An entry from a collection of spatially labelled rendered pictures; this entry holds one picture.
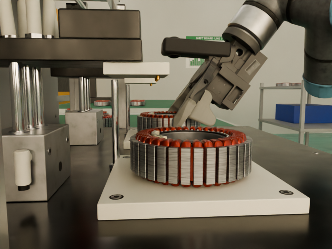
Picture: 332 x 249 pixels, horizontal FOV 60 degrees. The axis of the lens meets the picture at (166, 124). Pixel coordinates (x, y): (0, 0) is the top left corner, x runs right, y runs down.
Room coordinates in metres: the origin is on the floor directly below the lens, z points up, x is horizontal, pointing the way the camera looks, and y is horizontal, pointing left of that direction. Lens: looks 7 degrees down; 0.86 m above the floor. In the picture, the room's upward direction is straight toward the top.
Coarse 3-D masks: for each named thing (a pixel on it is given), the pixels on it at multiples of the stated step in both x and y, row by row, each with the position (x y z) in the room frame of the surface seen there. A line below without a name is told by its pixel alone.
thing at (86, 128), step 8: (72, 112) 0.46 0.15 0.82; (80, 112) 0.46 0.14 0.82; (88, 112) 0.46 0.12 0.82; (96, 112) 0.47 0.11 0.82; (72, 120) 0.46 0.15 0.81; (80, 120) 0.46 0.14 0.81; (88, 120) 0.46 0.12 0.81; (96, 120) 0.46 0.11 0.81; (72, 128) 0.46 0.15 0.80; (80, 128) 0.46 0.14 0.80; (88, 128) 0.46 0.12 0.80; (96, 128) 0.46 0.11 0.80; (72, 136) 0.46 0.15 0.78; (80, 136) 0.46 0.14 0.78; (88, 136) 0.46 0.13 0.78; (96, 136) 0.46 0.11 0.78; (72, 144) 0.46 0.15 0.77; (80, 144) 0.46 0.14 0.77; (88, 144) 0.46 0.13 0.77; (96, 144) 0.46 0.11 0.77
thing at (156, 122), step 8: (144, 112) 0.52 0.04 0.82; (152, 112) 0.52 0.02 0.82; (160, 112) 0.54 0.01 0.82; (176, 112) 0.54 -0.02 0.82; (144, 120) 0.47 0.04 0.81; (152, 120) 0.46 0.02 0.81; (160, 120) 0.45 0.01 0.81; (168, 120) 0.46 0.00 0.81; (192, 120) 0.47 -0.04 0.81; (144, 128) 0.47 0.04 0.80
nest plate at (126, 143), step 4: (128, 132) 0.52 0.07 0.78; (132, 132) 0.52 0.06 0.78; (136, 132) 0.52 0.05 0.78; (128, 136) 0.48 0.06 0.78; (124, 140) 0.44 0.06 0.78; (128, 140) 0.44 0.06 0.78; (124, 144) 0.43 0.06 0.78; (128, 144) 0.43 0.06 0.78; (124, 148) 0.43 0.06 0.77; (128, 148) 0.43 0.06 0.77
